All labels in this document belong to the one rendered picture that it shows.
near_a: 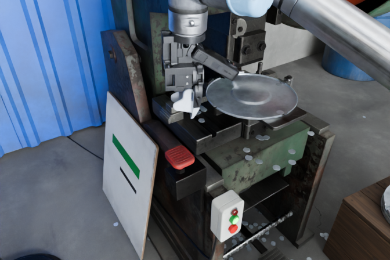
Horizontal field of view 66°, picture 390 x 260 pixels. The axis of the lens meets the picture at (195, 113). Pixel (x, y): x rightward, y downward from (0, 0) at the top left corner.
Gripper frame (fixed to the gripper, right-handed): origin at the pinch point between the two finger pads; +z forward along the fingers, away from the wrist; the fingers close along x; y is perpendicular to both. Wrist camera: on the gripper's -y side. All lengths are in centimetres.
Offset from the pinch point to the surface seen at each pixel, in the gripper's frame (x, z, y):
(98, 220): -41, 90, 38
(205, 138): -10.6, 17.3, -6.1
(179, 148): -0.3, 11.1, 3.7
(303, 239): -10, 83, -55
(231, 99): -18.4, 9.1, -15.6
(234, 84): -27.9, 9.4, -19.5
